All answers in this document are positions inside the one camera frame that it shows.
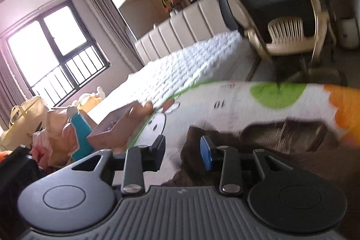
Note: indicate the printed cartoon mat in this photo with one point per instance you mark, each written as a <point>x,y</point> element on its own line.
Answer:
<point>225,105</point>

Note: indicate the brown polka dot garment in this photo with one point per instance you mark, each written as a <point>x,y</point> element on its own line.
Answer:
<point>281,136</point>

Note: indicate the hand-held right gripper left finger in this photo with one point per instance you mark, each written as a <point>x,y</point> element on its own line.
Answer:
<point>156,151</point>

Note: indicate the black framed window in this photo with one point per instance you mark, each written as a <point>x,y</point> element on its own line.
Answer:
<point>50,54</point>

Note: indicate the teal-sided paper bag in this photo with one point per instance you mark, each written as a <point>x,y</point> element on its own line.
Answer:
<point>81,133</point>

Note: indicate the potted plant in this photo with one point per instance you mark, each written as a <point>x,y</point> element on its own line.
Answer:
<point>172,1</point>

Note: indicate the black bag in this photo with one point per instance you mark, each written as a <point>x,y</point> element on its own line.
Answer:
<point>17,181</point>

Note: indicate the grey curtain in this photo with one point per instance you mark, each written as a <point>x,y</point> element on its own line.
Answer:
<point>112,23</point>

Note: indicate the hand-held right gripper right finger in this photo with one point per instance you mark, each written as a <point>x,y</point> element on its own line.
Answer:
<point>207,153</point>

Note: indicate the yellow plush toy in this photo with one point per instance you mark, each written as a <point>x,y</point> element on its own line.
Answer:
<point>90,100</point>

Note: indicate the beige padded headboard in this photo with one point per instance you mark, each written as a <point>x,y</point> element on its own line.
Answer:
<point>180,23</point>

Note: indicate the yellow tote bag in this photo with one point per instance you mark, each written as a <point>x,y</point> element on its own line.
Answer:
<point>25,122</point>

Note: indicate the white bin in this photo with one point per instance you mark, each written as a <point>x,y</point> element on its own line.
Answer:
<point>350,33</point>

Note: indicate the white quilted mattress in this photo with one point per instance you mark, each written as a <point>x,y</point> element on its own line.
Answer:
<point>191,65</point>

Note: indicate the pink cardboard box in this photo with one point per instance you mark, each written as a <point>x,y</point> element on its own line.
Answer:
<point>112,127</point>

